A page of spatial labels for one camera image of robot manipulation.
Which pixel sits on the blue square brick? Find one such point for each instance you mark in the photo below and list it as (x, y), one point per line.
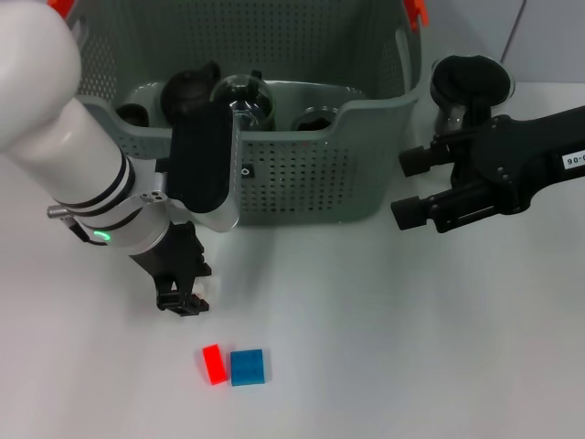
(247, 368)

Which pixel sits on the glass teacup black sleeve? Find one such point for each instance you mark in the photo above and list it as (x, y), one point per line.
(315, 120)
(253, 98)

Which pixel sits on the bright red rectangular brick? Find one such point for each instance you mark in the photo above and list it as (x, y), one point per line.
(215, 366)

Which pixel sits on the grey perforated storage bin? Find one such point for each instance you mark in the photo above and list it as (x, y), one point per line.
(297, 174)

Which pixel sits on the small black clay cup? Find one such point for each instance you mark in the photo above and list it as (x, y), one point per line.
(131, 114)

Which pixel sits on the black clay teapot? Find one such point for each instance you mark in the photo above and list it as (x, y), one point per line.
(183, 91)

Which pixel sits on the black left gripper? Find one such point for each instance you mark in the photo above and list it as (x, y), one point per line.
(173, 256)

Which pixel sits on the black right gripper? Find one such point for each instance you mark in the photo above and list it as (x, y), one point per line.
(516, 155)

